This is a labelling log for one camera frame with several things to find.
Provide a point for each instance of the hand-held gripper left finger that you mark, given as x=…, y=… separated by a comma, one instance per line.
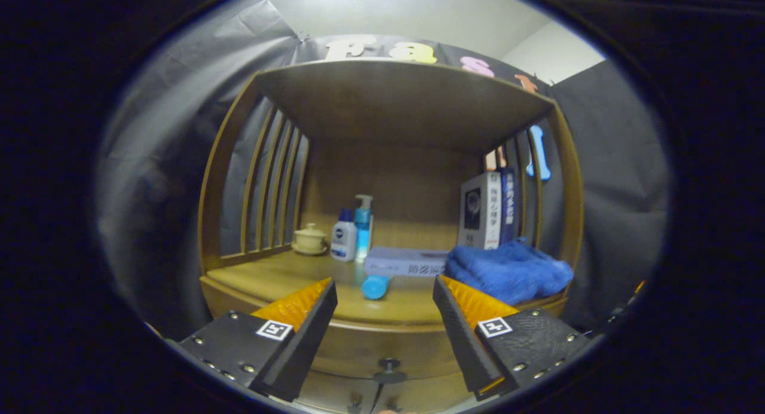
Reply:
x=302, y=348

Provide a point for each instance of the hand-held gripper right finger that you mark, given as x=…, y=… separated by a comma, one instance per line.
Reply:
x=469, y=348

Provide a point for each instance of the wooden drawer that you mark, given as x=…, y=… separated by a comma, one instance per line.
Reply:
x=388, y=342

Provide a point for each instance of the blue white tube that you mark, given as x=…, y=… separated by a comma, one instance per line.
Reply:
x=375, y=287

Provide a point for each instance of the wooden cabinet door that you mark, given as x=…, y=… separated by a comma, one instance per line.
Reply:
x=334, y=396
x=430, y=399

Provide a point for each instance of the wooden countertop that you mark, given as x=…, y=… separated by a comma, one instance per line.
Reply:
x=281, y=279

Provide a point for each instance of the wooden cabinet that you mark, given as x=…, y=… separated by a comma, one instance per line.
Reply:
x=388, y=103

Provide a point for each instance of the blue towel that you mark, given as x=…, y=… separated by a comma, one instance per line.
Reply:
x=508, y=270

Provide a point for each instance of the beige lidded teacup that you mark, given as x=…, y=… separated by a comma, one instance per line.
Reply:
x=309, y=241

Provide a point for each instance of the flat lying pale book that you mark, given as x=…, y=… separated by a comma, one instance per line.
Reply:
x=400, y=261

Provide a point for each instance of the white lotion bottle blue cap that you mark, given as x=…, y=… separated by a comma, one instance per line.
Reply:
x=343, y=241

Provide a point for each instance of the blue pump bottle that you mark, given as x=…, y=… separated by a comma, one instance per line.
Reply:
x=363, y=229

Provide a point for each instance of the dark blue standing book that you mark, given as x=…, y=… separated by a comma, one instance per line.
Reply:
x=508, y=205

